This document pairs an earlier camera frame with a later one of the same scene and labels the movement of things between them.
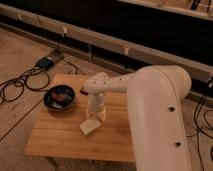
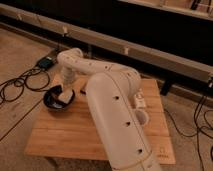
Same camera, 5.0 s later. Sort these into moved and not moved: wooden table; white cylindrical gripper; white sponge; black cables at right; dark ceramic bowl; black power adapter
Moved: white sponge; white cylindrical gripper
Not moved: dark ceramic bowl; black cables at right; black power adapter; wooden table
